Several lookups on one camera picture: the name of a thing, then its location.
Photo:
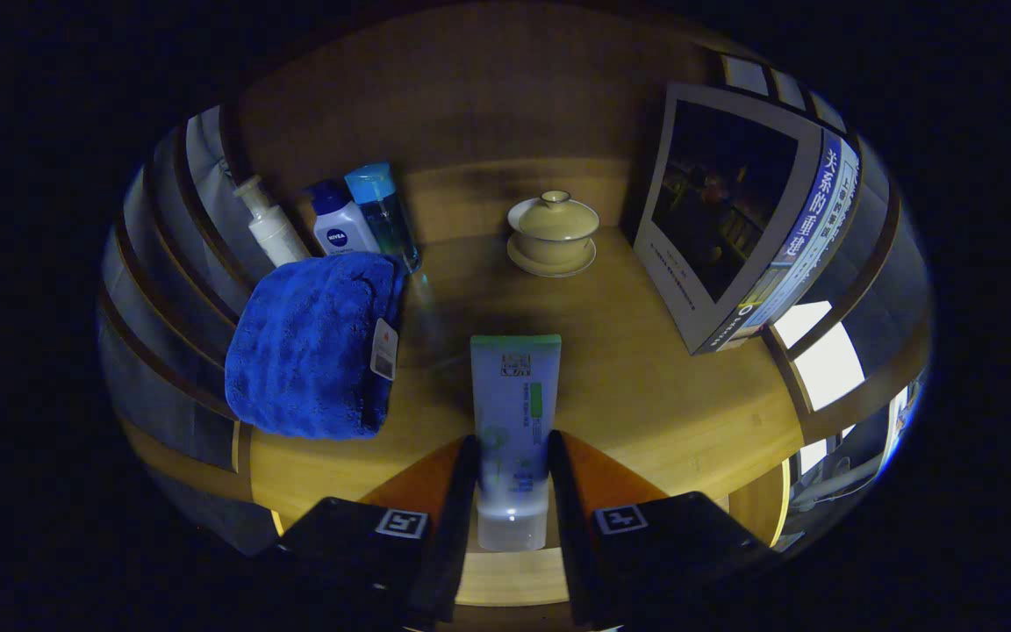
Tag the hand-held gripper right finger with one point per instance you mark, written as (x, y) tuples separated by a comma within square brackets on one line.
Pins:
[(565, 509)]

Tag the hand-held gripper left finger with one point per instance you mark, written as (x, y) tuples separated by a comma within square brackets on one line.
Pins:
[(457, 509)]

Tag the white green cosmetic tube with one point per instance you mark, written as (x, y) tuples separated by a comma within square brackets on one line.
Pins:
[(514, 412)]

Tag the wooden countertop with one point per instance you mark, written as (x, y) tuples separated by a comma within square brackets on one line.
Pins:
[(628, 386)]

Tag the wooden cabinet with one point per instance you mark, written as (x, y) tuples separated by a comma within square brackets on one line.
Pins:
[(488, 105)]

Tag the blue towel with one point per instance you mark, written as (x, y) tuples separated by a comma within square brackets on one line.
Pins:
[(304, 351)]

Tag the beige lidded teacup with saucer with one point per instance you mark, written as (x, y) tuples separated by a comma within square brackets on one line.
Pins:
[(554, 233)]

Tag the white lotion bottle blue cap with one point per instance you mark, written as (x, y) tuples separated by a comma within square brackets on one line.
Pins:
[(339, 233)]

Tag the teal transparent bottle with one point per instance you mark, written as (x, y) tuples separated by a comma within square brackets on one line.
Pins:
[(383, 215)]

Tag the white pump bottle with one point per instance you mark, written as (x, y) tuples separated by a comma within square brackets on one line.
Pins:
[(276, 233)]

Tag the book with blue spine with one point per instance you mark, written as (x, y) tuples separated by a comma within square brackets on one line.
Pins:
[(716, 202)]

